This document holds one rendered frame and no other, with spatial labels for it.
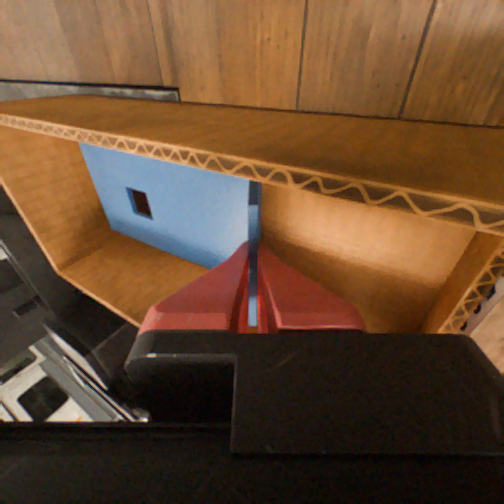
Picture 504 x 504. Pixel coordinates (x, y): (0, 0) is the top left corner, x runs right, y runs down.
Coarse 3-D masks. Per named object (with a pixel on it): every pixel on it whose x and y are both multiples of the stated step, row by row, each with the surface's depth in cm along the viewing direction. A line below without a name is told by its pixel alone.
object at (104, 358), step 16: (96, 304) 34; (64, 320) 32; (80, 320) 32; (96, 320) 32; (112, 320) 32; (80, 336) 30; (96, 336) 30; (112, 336) 30; (128, 336) 33; (96, 352) 29; (112, 352) 31; (128, 352) 34; (112, 368) 32
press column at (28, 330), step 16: (0, 272) 45; (16, 272) 45; (0, 288) 42; (16, 288) 43; (0, 304) 42; (16, 304) 44; (0, 320) 42; (16, 320) 44; (32, 320) 46; (0, 336) 43; (16, 336) 45; (32, 336) 47; (0, 352) 44; (16, 352) 46
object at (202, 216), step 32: (96, 160) 17; (128, 160) 15; (160, 160) 14; (128, 192) 17; (160, 192) 15; (192, 192) 14; (224, 192) 13; (256, 192) 10; (128, 224) 19; (160, 224) 17; (192, 224) 16; (224, 224) 14; (256, 224) 10; (192, 256) 17; (224, 256) 16; (256, 256) 11; (256, 288) 12; (256, 320) 13
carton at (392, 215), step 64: (0, 128) 15; (64, 128) 9; (128, 128) 8; (192, 128) 8; (256, 128) 8; (320, 128) 8; (384, 128) 8; (448, 128) 8; (64, 192) 19; (320, 192) 5; (384, 192) 4; (448, 192) 4; (64, 256) 20; (128, 256) 22; (320, 256) 14; (384, 256) 12; (448, 256) 10; (128, 320) 17; (384, 320) 14; (448, 320) 9
